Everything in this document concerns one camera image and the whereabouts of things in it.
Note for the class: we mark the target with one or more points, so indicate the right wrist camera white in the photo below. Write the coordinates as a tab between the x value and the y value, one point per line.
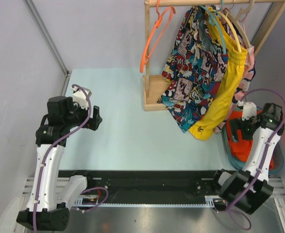
249	110

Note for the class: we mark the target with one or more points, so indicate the orange shorts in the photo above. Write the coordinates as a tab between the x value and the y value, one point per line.
237	113

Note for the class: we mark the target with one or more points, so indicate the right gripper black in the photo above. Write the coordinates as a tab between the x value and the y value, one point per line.
241	124

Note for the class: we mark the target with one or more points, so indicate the aluminium frame rail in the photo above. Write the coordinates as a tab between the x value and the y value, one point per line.
279	190

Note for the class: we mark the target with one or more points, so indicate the beige plastic hanger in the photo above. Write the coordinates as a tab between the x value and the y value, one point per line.
243	36

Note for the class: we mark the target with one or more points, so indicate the aluminium corner post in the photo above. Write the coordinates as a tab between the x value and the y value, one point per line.
34	13

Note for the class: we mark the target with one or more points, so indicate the teal plastic basket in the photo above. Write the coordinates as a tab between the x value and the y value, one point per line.
278	157

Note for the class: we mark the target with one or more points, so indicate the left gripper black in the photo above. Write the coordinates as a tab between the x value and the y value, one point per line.
93	123

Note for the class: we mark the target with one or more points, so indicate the pink patterned shorts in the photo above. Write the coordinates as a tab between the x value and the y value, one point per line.
246	72

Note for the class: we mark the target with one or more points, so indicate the yellow shorts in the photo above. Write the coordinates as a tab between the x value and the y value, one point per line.
217	114

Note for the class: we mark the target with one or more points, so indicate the wooden clothes rack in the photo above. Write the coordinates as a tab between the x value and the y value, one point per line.
155	85

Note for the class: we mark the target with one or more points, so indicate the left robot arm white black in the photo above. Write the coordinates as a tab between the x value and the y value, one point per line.
46	210

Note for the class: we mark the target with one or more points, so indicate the yellow plastic hanger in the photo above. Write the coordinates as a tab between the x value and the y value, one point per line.
231	27

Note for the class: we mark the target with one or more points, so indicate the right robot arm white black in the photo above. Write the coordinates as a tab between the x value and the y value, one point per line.
248	188

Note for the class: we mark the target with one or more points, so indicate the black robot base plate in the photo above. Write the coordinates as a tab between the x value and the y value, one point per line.
144	187

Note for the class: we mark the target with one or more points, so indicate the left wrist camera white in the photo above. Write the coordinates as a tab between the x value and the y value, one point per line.
81	96

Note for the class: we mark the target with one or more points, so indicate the teal plastic hanger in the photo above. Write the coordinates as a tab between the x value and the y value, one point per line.
213	21

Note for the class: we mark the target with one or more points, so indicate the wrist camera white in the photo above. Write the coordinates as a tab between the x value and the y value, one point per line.
249	110
81	96

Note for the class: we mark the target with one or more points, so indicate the white cable duct strip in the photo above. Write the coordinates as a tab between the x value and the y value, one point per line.
207	203

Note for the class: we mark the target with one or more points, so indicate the comic print shorts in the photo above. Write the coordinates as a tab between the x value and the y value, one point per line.
194	70

